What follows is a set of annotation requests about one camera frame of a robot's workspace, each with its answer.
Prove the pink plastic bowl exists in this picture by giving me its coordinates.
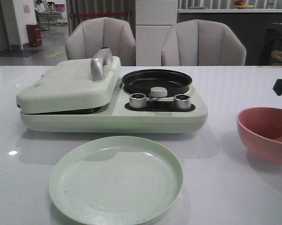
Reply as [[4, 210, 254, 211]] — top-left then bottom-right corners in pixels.
[[237, 107, 282, 165]]

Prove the breakfast maker lid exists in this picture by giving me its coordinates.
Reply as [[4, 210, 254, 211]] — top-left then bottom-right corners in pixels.
[[16, 56, 121, 114]]

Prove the mint green breakfast maker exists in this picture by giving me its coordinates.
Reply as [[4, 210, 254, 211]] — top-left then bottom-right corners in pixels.
[[21, 76, 208, 133]]

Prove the dark grey counter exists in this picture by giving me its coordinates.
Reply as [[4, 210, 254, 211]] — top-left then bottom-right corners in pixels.
[[178, 9, 282, 66]]

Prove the fruit bowl on counter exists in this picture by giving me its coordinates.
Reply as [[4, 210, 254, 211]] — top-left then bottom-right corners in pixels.
[[232, 0, 254, 9]]

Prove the right grey upholstered chair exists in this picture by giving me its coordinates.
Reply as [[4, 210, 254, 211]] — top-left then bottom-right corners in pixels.
[[161, 19, 246, 66]]

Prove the grey upholstered chair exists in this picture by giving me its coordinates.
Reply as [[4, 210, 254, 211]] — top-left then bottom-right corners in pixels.
[[161, 19, 246, 66], [65, 17, 136, 66]]

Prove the right silver control knob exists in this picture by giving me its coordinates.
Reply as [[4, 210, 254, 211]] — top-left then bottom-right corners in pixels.
[[173, 94, 192, 110]]

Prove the silver control knob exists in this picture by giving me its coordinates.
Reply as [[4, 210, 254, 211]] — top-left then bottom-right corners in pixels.
[[173, 94, 192, 110], [129, 93, 147, 109]]

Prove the black round frying pan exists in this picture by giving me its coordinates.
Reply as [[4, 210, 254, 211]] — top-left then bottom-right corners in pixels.
[[122, 69, 192, 97]]

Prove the white cabinet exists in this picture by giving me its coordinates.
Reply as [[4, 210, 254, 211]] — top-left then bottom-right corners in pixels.
[[135, 0, 178, 66]]

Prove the left silver control knob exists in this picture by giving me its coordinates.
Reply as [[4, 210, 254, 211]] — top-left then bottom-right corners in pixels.
[[129, 93, 147, 109]]

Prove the mint green plate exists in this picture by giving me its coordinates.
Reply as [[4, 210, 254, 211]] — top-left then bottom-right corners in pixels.
[[49, 136, 183, 225]]

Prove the left grey upholstered chair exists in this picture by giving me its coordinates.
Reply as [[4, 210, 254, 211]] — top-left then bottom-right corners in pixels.
[[65, 17, 136, 66]]

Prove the red bin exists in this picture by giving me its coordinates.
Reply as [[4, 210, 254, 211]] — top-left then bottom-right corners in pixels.
[[26, 24, 42, 47]]

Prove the mint pan handle knob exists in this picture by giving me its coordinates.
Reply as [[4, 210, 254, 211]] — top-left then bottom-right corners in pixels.
[[150, 87, 168, 98]]

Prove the silver lid handle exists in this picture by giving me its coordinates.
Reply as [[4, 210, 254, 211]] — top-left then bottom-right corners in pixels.
[[90, 47, 113, 82]]

